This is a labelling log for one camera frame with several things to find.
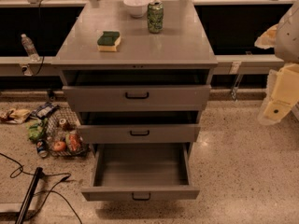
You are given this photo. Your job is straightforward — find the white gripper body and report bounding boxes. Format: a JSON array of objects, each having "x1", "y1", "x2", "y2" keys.
[{"x1": 271, "y1": 63, "x2": 299, "y2": 107}]

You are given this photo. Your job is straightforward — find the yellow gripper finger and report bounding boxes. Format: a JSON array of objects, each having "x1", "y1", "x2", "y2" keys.
[
  {"x1": 257, "y1": 70, "x2": 291, "y2": 125},
  {"x1": 254, "y1": 24, "x2": 278, "y2": 49}
]

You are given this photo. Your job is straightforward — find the green and yellow sponge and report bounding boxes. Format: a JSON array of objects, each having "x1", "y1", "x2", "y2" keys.
[{"x1": 97, "y1": 31, "x2": 121, "y2": 52}]

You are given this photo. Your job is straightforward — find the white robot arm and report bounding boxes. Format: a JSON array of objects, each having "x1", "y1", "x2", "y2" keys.
[{"x1": 254, "y1": 1, "x2": 299, "y2": 125}]

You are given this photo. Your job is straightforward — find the grey metal drawer cabinet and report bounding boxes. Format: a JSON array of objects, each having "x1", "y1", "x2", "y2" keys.
[{"x1": 50, "y1": 0, "x2": 219, "y2": 147}]

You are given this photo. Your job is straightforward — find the grey bottom drawer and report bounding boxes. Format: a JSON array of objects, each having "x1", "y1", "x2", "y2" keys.
[{"x1": 81, "y1": 143, "x2": 199, "y2": 202}]

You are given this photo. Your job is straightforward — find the grey drawer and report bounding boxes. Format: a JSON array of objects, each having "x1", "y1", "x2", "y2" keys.
[
  {"x1": 63, "y1": 69, "x2": 210, "y2": 112},
  {"x1": 81, "y1": 143, "x2": 199, "y2": 202},
  {"x1": 78, "y1": 111, "x2": 200, "y2": 144}
]

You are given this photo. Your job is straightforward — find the grey middle drawer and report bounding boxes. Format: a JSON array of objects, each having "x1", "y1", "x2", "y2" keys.
[{"x1": 78, "y1": 111, "x2": 200, "y2": 144}]

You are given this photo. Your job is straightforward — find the grey top drawer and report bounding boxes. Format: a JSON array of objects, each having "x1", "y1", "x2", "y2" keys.
[{"x1": 63, "y1": 69, "x2": 210, "y2": 112}]

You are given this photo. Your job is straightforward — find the green soda can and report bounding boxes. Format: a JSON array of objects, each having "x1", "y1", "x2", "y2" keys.
[{"x1": 147, "y1": 0, "x2": 164, "y2": 34}]

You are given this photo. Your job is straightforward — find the white bowl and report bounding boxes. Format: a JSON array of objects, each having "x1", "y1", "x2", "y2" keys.
[{"x1": 123, "y1": 0, "x2": 150, "y2": 18}]

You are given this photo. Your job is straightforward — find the orange snack packet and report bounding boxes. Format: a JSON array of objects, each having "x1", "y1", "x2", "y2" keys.
[{"x1": 65, "y1": 131, "x2": 81, "y2": 152}]

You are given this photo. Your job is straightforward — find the small brown can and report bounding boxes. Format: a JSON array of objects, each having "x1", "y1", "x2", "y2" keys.
[{"x1": 59, "y1": 119, "x2": 69, "y2": 130}]

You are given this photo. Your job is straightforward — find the red apple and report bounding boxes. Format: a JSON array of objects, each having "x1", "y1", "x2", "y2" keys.
[{"x1": 52, "y1": 141, "x2": 67, "y2": 152}]

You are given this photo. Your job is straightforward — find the blue white snack bag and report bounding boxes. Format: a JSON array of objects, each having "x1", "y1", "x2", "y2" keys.
[{"x1": 30, "y1": 102, "x2": 58, "y2": 119}]

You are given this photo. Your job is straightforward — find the blue soda can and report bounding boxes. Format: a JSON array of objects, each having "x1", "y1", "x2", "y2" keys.
[{"x1": 36, "y1": 139, "x2": 49, "y2": 158}]

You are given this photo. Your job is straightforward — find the green chip bag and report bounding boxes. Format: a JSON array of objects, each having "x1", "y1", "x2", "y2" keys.
[{"x1": 27, "y1": 119, "x2": 48, "y2": 143}]

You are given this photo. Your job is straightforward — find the clear plastic water bottle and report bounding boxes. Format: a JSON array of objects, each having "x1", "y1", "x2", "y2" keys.
[{"x1": 21, "y1": 34, "x2": 40, "y2": 63}]

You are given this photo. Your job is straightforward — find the black pole stand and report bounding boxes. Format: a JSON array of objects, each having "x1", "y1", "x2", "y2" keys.
[{"x1": 15, "y1": 167, "x2": 43, "y2": 224}]

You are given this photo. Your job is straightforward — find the yellow brown snack bag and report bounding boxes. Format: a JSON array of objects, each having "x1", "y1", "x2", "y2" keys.
[{"x1": 0, "y1": 108, "x2": 31, "y2": 124}]

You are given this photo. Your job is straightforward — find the wire mesh basket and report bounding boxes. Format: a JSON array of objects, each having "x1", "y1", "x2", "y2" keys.
[{"x1": 46, "y1": 106, "x2": 88, "y2": 157}]

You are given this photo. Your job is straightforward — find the black hanging cable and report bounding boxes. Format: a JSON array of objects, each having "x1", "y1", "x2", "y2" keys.
[{"x1": 33, "y1": 0, "x2": 51, "y2": 77}]

